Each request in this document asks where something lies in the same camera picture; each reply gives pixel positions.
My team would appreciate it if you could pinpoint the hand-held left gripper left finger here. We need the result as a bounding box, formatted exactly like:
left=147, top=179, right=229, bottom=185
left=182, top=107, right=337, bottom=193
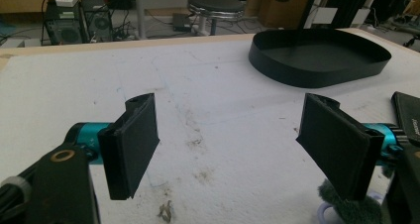
left=97, top=92, right=161, bottom=201

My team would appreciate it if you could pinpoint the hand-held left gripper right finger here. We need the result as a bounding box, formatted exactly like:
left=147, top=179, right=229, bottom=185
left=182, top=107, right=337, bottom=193
left=295, top=92, right=385, bottom=202

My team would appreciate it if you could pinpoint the dark green fuzzy cloth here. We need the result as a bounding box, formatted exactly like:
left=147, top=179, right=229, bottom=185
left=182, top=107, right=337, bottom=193
left=317, top=178, right=384, bottom=224

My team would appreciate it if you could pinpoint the black pouch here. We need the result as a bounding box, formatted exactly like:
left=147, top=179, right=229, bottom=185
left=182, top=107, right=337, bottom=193
left=390, top=91, right=420, bottom=147

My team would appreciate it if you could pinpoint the black oval tray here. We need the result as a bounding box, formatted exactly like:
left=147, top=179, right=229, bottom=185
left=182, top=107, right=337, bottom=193
left=248, top=28, right=392, bottom=89

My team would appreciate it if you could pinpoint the grey computer tower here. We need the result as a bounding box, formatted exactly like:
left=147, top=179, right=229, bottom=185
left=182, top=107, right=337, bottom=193
left=81, top=0, right=115, bottom=43

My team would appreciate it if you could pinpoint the grey metal pole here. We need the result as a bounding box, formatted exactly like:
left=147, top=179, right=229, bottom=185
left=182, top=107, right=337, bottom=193
left=134, top=0, right=149, bottom=41

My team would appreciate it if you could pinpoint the small black floor box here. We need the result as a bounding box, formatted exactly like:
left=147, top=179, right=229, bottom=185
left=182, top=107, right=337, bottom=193
left=171, top=13, right=193, bottom=33

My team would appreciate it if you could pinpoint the black computer tower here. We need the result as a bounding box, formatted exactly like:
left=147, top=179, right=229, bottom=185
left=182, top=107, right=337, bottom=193
left=42, top=0, right=87, bottom=47

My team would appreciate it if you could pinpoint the brown cardboard box black print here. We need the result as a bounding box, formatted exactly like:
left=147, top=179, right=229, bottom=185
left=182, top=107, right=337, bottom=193
left=258, top=0, right=315, bottom=30

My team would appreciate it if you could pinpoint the black round stool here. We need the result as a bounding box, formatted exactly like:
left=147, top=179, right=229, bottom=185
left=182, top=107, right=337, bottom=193
left=186, top=0, right=246, bottom=37

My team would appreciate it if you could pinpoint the pale lilac ring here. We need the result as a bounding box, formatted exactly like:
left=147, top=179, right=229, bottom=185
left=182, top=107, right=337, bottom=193
left=316, top=202, right=339, bottom=224

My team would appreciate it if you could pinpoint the black metal frame post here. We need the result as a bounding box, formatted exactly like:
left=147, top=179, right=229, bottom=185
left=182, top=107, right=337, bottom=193
left=297, top=0, right=322, bottom=31

